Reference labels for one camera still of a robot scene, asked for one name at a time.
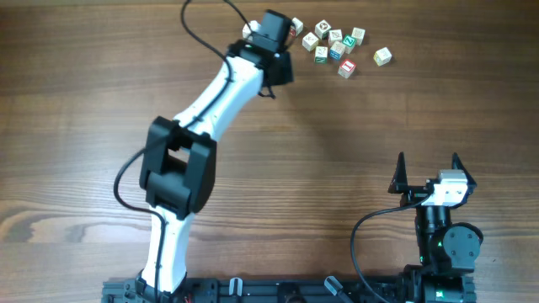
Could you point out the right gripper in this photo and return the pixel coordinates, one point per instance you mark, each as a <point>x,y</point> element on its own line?
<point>414,194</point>

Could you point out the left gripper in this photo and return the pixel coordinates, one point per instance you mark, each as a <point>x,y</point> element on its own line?
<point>281,76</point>

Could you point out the wooden block red letter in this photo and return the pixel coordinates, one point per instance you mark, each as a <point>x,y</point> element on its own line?
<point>296,27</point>

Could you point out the wooden block green side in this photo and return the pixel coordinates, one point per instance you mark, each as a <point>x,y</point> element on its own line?
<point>321,55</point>

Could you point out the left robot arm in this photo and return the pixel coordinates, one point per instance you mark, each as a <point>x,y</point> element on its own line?
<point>178,168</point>

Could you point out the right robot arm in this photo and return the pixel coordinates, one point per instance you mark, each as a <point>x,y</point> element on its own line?
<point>447,250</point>

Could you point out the plain wooden block far left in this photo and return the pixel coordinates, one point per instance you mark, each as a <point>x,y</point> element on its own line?
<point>246,32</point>

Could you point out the wooden block letter W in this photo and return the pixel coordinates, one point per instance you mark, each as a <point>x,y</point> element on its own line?
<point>310,41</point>

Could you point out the wooden block dark picture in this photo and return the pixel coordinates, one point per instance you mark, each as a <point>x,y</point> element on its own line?
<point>322,28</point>

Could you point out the wooden block blue side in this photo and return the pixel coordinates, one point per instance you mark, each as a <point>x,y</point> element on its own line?
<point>337,50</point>

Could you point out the wooden block with sketch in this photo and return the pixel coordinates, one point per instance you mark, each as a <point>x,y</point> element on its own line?
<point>334,35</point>

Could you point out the wooden block green Z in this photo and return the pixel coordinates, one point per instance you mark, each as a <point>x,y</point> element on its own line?
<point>349,43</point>

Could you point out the wooden block red I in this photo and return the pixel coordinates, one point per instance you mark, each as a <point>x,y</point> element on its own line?
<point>346,68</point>

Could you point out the wooden block pale green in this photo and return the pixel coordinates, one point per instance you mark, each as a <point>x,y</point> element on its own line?
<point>358,34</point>

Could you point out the wooden block yellow side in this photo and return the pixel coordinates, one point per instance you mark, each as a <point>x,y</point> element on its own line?
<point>382,56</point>

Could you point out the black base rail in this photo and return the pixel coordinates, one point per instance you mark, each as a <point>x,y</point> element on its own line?
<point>391,288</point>

